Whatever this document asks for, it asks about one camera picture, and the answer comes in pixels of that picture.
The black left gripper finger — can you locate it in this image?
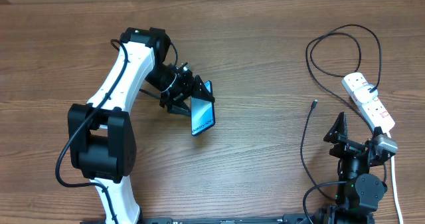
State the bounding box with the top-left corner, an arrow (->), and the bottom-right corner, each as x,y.
167,102 -> 191,116
192,75 -> 215,103

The Samsung Galaxy smartphone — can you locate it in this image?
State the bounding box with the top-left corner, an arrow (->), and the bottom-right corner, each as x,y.
191,89 -> 215,136

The black USB charging cable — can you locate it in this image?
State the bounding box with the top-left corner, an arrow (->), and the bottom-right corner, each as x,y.
299,24 -> 388,201

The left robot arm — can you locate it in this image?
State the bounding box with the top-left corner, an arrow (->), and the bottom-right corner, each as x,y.
55,27 -> 215,223

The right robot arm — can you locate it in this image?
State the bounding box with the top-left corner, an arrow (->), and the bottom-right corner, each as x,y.
311,112 -> 398,223

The white charger plug adapter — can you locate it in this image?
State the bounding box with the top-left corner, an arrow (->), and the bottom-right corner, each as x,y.
352,84 -> 378,106

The white power strip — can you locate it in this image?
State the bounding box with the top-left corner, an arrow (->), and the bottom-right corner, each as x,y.
341,72 -> 395,133

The white power strip cord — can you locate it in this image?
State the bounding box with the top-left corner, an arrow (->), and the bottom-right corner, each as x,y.
386,130 -> 404,224

